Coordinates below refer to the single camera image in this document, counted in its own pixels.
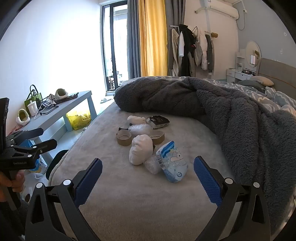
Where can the black tissue packet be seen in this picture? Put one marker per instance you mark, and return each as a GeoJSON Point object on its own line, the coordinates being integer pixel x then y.
{"type": "Point", "coordinates": [159, 120]}

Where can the red paper envelopes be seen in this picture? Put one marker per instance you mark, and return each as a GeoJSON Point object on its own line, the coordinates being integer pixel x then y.
{"type": "Point", "coordinates": [14, 130]}

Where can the cardboard tape roll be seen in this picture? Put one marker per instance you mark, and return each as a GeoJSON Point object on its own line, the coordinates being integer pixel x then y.
{"type": "Point", "coordinates": [120, 139]}
{"type": "Point", "coordinates": [160, 140]}

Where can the yellow plastic bag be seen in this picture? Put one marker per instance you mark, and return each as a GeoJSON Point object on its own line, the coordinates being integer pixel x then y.
{"type": "Point", "coordinates": [78, 119]}

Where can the person's left forearm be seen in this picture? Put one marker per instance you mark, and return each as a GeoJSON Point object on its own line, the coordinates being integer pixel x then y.
{"type": "Point", "coordinates": [8, 222]}

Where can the beige pillow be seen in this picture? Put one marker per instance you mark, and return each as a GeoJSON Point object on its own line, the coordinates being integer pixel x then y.
{"type": "Point", "coordinates": [262, 80]}

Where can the pale house slipper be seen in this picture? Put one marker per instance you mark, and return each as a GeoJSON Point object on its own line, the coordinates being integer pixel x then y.
{"type": "Point", "coordinates": [106, 100]}

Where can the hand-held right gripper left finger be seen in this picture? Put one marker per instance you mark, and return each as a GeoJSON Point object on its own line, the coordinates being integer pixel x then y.
{"type": "Point", "coordinates": [89, 183]}

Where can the white hanging jacket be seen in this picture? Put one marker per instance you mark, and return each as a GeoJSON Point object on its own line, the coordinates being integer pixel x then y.
{"type": "Point", "coordinates": [203, 53]}

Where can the grey fleece patterned blanket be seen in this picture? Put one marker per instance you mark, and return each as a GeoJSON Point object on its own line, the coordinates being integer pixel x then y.
{"type": "Point", "coordinates": [231, 115]}

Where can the yellow curtain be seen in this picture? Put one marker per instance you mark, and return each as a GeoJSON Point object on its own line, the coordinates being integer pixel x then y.
{"type": "Point", "coordinates": [152, 37]}

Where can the person's left hand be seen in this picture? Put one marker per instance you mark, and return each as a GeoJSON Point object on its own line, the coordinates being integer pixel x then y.
{"type": "Point", "coordinates": [17, 180]}

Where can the grey curtain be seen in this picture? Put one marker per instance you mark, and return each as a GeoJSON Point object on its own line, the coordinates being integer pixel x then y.
{"type": "Point", "coordinates": [133, 39]}
{"type": "Point", "coordinates": [174, 14]}

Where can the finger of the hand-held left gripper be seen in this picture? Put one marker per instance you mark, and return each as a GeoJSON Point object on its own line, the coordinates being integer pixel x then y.
{"type": "Point", "coordinates": [44, 145]}
{"type": "Point", "coordinates": [27, 134]}

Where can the blue patterned packet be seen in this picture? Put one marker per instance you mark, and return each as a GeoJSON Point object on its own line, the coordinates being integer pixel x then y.
{"type": "Point", "coordinates": [38, 166]}

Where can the grey pillow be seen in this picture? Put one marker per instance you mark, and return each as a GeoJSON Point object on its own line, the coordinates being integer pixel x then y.
{"type": "Point", "coordinates": [251, 84]}

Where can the clear plastic bag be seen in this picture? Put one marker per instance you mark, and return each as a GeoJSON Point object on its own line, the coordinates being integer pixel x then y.
{"type": "Point", "coordinates": [141, 129]}
{"type": "Point", "coordinates": [152, 165]}

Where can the black hanging jacket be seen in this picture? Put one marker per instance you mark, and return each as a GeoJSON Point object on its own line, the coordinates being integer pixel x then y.
{"type": "Point", "coordinates": [187, 55]}

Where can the green white fluffy slipper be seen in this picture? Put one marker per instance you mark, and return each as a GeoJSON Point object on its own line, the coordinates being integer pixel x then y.
{"type": "Point", "coordinates": [62, 93]}
{"type": "Point", "coordinates": [22, 118]}

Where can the round mirror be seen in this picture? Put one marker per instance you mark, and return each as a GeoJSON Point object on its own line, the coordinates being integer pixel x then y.
{"type": "Point", "coordinates": [251, 49]}

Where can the white clothes rack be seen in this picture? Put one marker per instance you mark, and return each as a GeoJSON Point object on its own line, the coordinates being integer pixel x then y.
{"type": "Point", "coordinates": [174, 26]}

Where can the light blue table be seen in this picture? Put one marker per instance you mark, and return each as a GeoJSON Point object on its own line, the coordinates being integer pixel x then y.
{"type": "Point", "coordinates": [60, 112]}

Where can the grey hanging vest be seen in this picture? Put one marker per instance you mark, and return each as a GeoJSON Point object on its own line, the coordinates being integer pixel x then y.
{"type": "Point", "coordinates": [210, 53]}

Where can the white hanging shirt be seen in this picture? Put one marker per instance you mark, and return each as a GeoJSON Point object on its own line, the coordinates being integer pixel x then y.
{"type": "Point", "coordinates": [181, 45]}

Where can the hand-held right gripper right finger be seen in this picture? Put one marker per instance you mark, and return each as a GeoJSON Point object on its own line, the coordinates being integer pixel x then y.
{"type": "Point", "coordinates": [208, 183]}

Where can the white air conditioner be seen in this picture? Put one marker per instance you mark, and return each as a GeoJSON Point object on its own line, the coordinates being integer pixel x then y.
{"type": "Point", "coordinates": [222, 10]}

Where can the green tote bag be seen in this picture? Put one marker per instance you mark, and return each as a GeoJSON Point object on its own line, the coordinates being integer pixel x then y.
{"type": "Point", "coordinates": [31, 97]}

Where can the glass balcony door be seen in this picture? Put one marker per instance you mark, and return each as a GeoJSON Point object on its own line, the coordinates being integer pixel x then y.
{"type": "Point", "coordinates": [115, 46]}

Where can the blue white printed packet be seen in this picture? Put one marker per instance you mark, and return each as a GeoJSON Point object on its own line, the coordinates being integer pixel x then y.
{"type": "Point", "coordinates": [173, 166]}

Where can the white vanity desk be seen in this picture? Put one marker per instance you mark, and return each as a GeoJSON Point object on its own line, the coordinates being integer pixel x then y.
{"type": "Point", "coordinates": [233, 74]}

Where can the dark wooden sticks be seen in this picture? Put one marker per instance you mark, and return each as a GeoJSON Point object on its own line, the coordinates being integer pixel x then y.
{"type": "Point", "coordinates": [68, 97]}

